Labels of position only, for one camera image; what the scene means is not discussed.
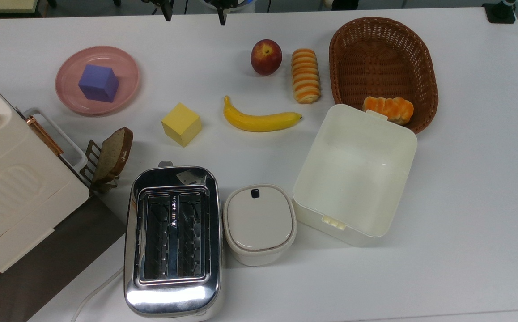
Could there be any metal toast rack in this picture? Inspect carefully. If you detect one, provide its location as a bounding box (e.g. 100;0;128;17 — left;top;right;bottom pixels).
82;140;120;194

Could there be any orange glazed bread loaf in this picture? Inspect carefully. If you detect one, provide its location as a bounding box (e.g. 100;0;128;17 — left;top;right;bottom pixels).
362;96;415;126

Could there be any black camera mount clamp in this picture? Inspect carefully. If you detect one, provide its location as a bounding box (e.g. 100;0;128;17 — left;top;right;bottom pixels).
482;0;518;24

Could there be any pink plate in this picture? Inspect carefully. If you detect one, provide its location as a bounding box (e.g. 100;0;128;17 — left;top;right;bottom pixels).
55;46;140;117

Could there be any white plastic open box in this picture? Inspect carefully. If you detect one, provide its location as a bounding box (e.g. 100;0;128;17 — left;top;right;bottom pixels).
292;104;418;247

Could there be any yellow cube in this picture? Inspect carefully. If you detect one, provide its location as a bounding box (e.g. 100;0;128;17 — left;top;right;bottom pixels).
161;102;203;148

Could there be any copper oven handle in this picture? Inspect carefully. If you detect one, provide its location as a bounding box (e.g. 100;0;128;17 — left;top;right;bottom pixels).
26;115;64;156

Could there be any red apple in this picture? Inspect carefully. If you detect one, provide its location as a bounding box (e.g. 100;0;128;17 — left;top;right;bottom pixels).
250;39;283;76

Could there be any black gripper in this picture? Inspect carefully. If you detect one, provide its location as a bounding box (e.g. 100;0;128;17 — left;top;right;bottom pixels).
142;0;240;26

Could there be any yellow banana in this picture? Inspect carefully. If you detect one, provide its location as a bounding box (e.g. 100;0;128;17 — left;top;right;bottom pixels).
223;95;303;133

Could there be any white lidded small container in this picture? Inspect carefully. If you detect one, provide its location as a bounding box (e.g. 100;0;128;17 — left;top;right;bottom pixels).
222;184;297;267

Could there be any brown bread slice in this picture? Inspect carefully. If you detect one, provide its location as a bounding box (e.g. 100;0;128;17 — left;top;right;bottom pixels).
93;127;134;183

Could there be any purple cube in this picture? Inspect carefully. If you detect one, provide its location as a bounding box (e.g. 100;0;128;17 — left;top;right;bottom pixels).
78;64;120;103

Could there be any brown wicker basket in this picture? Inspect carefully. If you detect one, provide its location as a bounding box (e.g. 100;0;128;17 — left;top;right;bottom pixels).
329;17;439;135

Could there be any white oven appliance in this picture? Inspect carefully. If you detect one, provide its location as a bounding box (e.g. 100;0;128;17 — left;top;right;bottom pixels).
0;66;90;293

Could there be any chrome two-slot toaster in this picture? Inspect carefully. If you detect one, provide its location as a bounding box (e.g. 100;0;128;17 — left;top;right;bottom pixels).
123;161;225;321

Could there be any striped orange bread roll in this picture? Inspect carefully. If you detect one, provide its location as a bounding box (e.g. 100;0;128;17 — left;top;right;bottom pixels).
291;48;322;105

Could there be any beige side table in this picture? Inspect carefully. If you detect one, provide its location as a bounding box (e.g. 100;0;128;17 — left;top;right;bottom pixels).
0;0;39;14

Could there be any white toaster power cable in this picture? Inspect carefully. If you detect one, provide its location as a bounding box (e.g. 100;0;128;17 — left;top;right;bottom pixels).
70;267;125;322

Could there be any white rectangular oven tray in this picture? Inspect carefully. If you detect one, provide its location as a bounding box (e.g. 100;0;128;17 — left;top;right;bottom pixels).
23;107;89;176

